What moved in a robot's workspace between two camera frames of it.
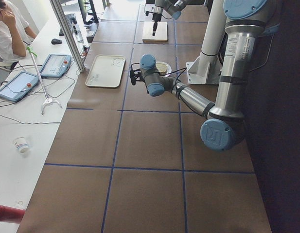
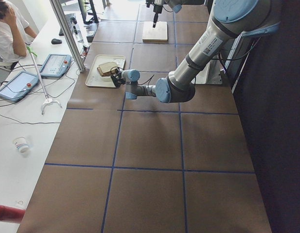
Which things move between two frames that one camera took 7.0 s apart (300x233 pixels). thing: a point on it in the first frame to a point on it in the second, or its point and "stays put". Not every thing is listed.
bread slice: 161,66 to 108,66
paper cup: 21,144 stays put
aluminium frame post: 69,35 stays put
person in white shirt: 12,35 stays put
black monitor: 88,11 stays put
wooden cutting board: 161,33 stays put
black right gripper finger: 155,25 to 155,19
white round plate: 168,67 to 108,79
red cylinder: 8,214 stays put
